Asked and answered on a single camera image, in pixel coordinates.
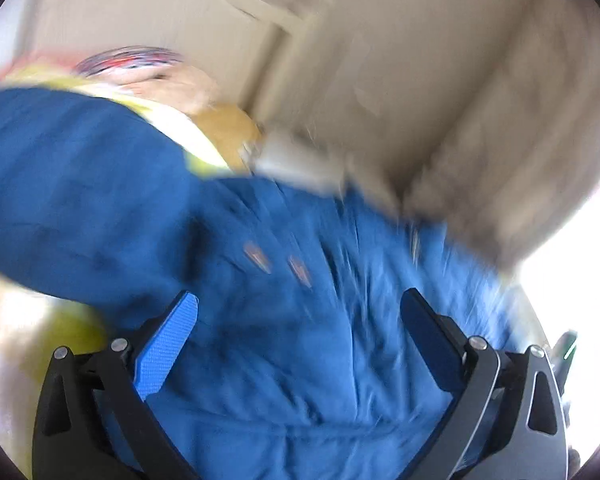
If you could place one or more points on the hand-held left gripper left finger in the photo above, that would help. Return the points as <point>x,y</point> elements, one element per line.
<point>167,345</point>

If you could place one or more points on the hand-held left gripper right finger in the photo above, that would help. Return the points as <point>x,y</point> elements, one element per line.
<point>427,342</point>

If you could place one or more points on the blue puffer jacket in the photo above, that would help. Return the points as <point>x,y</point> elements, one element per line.
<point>280,360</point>

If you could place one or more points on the yellow white checkered bed sheet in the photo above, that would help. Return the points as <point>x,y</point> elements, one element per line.
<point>65,330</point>

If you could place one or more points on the sailboat print curtain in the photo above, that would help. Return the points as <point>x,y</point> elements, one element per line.
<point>505,170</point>

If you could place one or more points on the white nightstand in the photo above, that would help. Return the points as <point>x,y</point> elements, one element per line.
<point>300,160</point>

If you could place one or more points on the yellow pillow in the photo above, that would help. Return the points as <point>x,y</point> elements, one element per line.
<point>227,130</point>

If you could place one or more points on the pale pink pillow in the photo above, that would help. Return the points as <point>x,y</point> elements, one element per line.
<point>180,87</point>

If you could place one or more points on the floral patterned pillow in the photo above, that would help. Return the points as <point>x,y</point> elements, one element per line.
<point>130,60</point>

